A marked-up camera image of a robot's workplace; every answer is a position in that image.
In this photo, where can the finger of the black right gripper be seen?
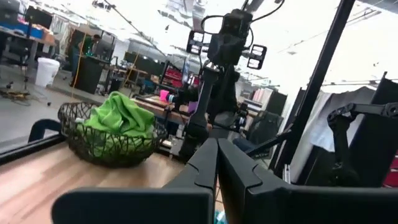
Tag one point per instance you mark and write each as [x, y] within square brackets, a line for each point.
[256, 57]
[196, 43]

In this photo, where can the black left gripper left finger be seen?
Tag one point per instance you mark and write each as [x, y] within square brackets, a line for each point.
[140, 205]

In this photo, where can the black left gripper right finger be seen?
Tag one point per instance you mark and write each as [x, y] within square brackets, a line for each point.
[295, 205]

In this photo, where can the blue microfiber towel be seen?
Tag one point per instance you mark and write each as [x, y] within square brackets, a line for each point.
[221, 218]

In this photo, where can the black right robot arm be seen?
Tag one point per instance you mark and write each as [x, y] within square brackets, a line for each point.
[199, 124]

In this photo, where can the black jointed bracket arm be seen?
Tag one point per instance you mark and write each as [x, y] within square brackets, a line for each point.
[339, 124]

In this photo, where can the red tool chest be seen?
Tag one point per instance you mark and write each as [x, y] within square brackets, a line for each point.
[174, 77]

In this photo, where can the pink cup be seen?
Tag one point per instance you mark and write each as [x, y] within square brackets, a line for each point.
[164, 95]

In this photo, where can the wooden workbench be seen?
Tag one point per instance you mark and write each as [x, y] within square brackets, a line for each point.
[155, 107]

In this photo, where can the white hanging cloth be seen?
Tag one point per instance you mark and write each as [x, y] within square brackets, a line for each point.
[323, 124]

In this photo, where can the person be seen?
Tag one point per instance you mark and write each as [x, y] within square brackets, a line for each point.
[87, 46]

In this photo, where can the black cabinet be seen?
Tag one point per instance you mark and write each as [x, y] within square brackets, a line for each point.
[88, 74]

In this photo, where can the black curved bar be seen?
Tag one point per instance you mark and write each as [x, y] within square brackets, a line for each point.
[43, 122]

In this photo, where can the white bucket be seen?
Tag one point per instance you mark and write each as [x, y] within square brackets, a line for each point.
[46, 71]

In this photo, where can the black monitor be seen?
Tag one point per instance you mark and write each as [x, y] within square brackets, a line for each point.
[38, 17]

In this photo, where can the cluttered desk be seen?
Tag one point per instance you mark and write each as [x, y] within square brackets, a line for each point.
[18, 32]

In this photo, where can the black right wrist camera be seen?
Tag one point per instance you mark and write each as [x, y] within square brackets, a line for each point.
[237, 20]

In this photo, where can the black upright frame post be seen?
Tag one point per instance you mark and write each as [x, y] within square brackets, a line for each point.
[320, 71]

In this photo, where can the black table frame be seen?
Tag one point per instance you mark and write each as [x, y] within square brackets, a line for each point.
[31, 149]

